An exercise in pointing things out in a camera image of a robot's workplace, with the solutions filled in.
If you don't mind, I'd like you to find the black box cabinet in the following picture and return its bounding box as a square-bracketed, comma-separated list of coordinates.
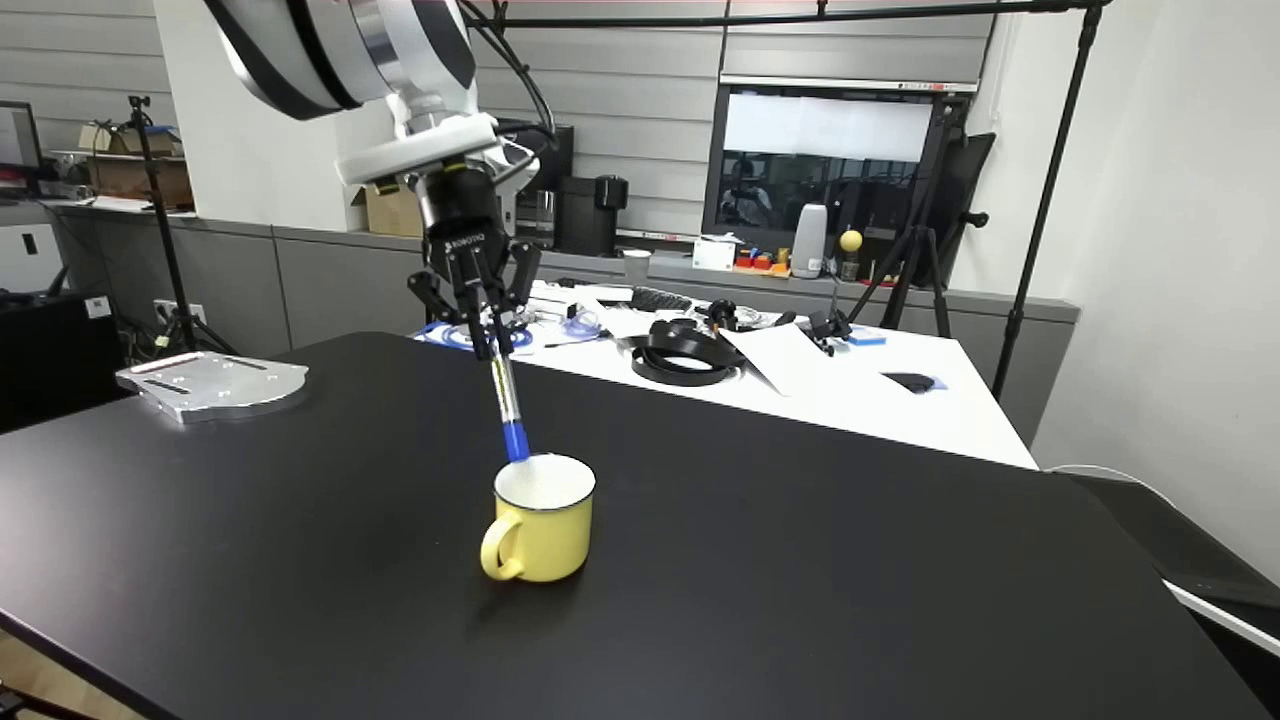
[0, 289, 129, 434]

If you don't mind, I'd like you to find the blue capped marker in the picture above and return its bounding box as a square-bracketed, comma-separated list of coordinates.
[488, 335, 532, 464]

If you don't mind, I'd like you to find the black pole frame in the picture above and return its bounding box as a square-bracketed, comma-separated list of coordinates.
[488, 0, 1115, 403]

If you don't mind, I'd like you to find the stack of cardboard boxes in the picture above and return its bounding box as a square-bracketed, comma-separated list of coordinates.
[77, 120, 194, 209]

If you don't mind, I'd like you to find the black tripod stand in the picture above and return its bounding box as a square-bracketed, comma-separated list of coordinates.
[127, 95, 238, 357]

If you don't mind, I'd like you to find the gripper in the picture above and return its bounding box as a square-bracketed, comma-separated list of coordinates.
[407, 165, 544, 362]

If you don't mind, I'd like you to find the yellow enamel mug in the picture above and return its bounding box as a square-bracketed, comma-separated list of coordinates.
[480, 453, 598, 584]

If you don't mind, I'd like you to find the white table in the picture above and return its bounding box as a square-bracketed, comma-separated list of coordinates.
[412, 280, 1041, 471]

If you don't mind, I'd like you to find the large dark window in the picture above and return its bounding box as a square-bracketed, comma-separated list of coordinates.
[702, 84, 977, 263]

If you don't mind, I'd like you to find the coil of black strap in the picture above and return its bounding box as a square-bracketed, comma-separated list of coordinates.
[618, 318, 747, 389]

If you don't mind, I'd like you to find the white cylindrical speaker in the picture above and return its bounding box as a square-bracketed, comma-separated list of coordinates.
[790, 203, 830, 280]

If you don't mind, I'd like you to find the black coffee machine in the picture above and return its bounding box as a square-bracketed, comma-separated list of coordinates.
[555, 174, 630, 257]

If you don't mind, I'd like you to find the white paper sheet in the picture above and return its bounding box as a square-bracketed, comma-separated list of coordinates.
[719, 321, 853, 399]

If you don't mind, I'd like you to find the coil of blue cable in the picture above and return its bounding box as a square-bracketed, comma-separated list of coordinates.
[418, 319, 537, 353]

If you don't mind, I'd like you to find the small cardboard box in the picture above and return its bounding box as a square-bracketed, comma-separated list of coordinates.
[352, 183, 426, 239]

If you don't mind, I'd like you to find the silver metal mounting plate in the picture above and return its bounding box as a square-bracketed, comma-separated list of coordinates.
[115, 350, 310, 425]

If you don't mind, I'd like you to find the computer monitor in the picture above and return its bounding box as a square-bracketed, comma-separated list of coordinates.
[0, 100, 44, 189]

